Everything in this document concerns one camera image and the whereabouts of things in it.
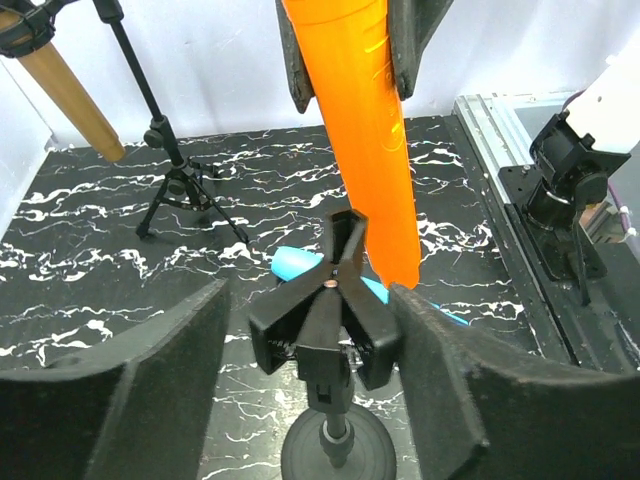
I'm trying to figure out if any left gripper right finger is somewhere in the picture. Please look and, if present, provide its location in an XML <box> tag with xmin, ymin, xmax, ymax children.
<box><xmin>389</xmin><ymin>286</ymin><xmax>639</xmax><ymax>479</ymax></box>

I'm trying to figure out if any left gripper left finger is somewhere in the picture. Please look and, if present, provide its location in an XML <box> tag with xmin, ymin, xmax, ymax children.
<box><xmin>1</xmin><ymin>280</ymin><xmax>231</xmax><ymax>479</ymax></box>

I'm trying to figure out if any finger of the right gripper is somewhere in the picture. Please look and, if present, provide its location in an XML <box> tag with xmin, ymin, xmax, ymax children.
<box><xmin>388</xmin><ymin>0</ymin><xmax>453</xmax><ymax>100</ymax></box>
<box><xmin>275</xmin><ymin>0</ymin><xmax>315</xmax><ymax>114</ymax></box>

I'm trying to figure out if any orange microphone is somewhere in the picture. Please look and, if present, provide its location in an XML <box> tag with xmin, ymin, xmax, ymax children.
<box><xmin>284</xmin><ymin>1</ymin><xmax>421</xmax><ymax>288</ymax></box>

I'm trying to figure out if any tripod shock-mount mic stand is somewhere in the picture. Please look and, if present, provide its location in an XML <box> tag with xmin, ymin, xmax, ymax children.
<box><xmin>1</xmin><ymin>1</ymin><xmax>249</xmax><ymax>244</ymax></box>

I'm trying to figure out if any round-base mic stand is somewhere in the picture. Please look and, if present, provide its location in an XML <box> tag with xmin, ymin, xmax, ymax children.
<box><xmin>249</xmin><ymin>210</ymin><xmax>401</xmax><ymax>479</ymax></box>

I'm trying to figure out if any blue microphone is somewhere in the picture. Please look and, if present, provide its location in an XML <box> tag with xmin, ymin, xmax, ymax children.
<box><xmin>272</xmin><ymin>245</ymin><xmax>471</xmax><ymax>327</ymax></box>

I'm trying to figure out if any gold microphone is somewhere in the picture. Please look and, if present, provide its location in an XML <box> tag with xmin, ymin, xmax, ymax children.
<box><xmin>1</xmin><ymin>3</ymin><xmax>125</xmax><ymax>162</ymax></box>

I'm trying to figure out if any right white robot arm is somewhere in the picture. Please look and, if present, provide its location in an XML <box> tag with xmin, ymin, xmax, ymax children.
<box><xmin>276</xmin><ymin>1</ymin><xmax>639</xmax><ymax>239</ymax></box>

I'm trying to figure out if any black marbled table mat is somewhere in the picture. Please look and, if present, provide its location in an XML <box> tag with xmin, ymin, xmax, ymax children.
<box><xmin>1</xmin><ymin>117</ymin><xmax>541</xmax><ymax>479</ymax></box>

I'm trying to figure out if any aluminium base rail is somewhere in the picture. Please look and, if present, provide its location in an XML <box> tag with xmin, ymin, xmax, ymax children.
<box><xmin>448</xmin><ymin>94</ymin><xmax>639</xmax><ymax>373</ymax></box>

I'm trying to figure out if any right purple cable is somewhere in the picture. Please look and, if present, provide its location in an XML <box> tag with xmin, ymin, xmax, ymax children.
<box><xmin>607</xmin><ymin>182</ymin><xmax>634</xmax><ymax>226</ymax></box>

